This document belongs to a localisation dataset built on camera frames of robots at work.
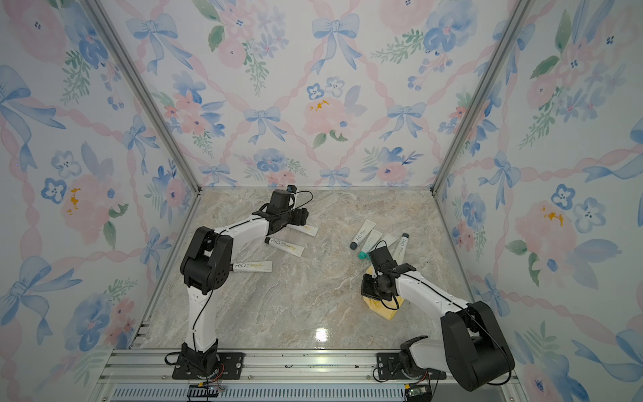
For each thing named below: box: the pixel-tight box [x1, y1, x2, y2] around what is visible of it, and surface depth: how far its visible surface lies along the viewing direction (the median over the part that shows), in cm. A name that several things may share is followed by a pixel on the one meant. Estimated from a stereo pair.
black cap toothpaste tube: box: [263, 236, 305, 258], surface depth 101 cm
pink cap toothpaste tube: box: [286, 223, 319, 238], surface depth 106 cm
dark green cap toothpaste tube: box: [349, 219, 377, 250], surface depth 105 cm
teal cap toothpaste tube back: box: [358, 228, 384, 261], surface depth 103 cm
